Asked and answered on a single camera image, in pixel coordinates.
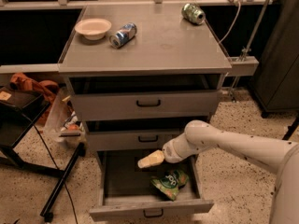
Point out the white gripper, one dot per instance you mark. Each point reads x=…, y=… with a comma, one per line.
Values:
x=169, y=152

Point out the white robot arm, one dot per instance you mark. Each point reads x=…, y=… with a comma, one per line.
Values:
x=280, y=157

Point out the orange cloth bag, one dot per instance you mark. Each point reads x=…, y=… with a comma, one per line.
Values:
x=48, y=88

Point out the blue soda can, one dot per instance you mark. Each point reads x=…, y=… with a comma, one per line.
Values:
x=123, y=35

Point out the grey bottom drawer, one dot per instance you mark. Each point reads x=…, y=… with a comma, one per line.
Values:
x=125, y=189

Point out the white paper bowl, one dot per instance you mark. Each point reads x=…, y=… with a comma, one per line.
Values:
x=93, y=29

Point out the metal stand pole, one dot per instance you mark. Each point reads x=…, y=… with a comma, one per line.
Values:
x=242, y=59

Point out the clear plastic bag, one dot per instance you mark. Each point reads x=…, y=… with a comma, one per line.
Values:
x=55, y=127

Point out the grey top drawer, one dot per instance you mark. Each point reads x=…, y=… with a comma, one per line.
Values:
x=145, y=105

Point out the green rice chip bag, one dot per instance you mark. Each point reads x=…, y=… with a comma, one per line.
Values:
x=170, y=183

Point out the dark grey cabinet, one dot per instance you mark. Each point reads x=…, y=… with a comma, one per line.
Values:
x=275, y=84

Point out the grey middle drawer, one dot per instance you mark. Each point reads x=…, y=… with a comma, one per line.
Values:
x=125, y=140

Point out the black tripod wheel base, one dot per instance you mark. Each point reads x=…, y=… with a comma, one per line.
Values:
x=291, y=129

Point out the grey drawer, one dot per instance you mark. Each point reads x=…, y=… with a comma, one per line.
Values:
x=125, y=189
x=145, y=105
x=125, y=140

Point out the black metal cart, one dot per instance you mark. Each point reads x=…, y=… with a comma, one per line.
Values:
x=19, y=112

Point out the grey drawer cabinet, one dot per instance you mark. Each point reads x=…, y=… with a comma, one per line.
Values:
x=167, y=54

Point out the green soda can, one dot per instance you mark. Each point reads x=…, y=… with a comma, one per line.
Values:
x=193, y=14

